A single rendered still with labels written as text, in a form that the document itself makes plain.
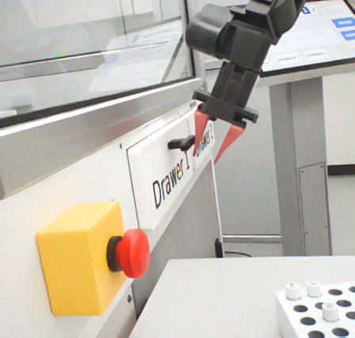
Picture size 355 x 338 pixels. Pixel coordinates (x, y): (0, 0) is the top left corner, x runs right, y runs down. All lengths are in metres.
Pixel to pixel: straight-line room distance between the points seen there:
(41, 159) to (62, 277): 0.09
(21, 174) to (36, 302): 0.10
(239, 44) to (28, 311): 0.45
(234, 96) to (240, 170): 1.79
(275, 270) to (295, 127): 1.05
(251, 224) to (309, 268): 1.96
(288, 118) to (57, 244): 1.29
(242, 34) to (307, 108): 0.97
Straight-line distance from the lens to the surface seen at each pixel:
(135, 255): 0.34
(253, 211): 2.48
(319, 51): 1.52
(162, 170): 0.62
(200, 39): 0.67
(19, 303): 0.33
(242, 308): 0.49
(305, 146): 1.59
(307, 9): 1.66
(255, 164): 2.39
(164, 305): 0.51
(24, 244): 0.34
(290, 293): 0.42
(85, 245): 0.33
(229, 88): 0.64
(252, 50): 0.64
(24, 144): 0.34
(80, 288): 0.35
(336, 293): 0.45
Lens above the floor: 1.01
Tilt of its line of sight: 13 degrees down
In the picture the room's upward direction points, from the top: 8 degrees counter-clockwise
